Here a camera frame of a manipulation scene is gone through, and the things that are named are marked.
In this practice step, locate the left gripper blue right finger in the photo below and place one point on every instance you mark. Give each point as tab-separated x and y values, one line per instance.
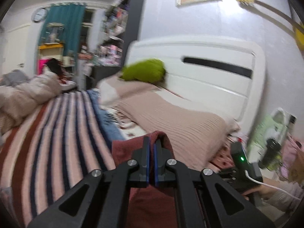
203	198

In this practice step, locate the black white plush toy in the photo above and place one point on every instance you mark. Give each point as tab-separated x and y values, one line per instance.
55	66

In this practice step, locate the green white bag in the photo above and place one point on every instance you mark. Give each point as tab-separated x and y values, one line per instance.
271	135

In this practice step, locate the white bed headboard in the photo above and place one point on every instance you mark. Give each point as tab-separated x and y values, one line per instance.
222	73

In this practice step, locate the glass display case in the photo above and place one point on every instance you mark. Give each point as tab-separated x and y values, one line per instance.
54	32

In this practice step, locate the yellow white shelf cabinet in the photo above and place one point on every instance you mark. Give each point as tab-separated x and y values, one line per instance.
48	51

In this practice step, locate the white door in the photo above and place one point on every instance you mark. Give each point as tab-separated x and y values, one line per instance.
15	48

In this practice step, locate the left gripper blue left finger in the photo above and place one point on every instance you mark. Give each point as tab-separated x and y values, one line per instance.
100	199

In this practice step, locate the green plush toy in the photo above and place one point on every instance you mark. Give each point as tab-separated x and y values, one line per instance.
148	71

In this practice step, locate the yellow guitar on wall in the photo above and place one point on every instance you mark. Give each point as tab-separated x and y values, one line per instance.
286	23

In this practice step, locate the person's right hand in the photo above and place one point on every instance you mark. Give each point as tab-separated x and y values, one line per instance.
264	191

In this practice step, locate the pink polka dot sheet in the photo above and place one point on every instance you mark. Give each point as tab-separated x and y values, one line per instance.
223	159

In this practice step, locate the beige grey rolled duvet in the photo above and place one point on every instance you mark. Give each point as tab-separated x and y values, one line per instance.
18	102

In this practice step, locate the striped fleece bed blanket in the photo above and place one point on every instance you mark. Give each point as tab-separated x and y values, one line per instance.
55	147

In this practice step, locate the dark tall bookshelf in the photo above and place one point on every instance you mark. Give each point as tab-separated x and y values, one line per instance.
120	27

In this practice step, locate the teal curtain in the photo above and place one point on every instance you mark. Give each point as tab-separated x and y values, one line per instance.
71	16

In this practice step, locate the round wall clock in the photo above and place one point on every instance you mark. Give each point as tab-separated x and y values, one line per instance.
39	15

